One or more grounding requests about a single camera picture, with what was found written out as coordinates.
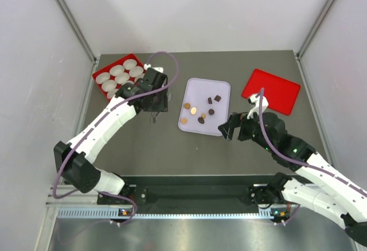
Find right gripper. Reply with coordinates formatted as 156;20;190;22
218;108;275;153

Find dark square leaf chocolate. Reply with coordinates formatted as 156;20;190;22
214;95;221;102

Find metal serving tongs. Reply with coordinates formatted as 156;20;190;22
150;90;172;123

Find white oval chocolate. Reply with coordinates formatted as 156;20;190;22
190;107;197;115

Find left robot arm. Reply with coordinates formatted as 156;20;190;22
53;67;169;203

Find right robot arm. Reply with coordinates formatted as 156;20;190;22
218;112;366;246

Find red chocolate box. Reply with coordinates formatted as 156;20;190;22
92;54;146;101

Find dark oval leaf chocolate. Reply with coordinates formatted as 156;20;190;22
198;117;205;124

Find white paper cup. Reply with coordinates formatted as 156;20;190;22
129;66;144;77
107;88;118;99
101;80;117;92
115;72;130;85
95;72;111;84
123;59;137;70
134;73;145;83
109;65;124;77

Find lavender plastic tray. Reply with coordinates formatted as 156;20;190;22
178;78;231;136

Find red box lid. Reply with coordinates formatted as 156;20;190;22
241;69;300;116

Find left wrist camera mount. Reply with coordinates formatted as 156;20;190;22
143;64;164;73

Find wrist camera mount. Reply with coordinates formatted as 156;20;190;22
143;64;164;73
247;93;269;119

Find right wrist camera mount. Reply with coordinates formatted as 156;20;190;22
247;93;269;119

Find aluminium frame rail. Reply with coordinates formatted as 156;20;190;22
55;0;97;62

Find grey slotted cable duct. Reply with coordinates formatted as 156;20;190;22
57;207;287;219

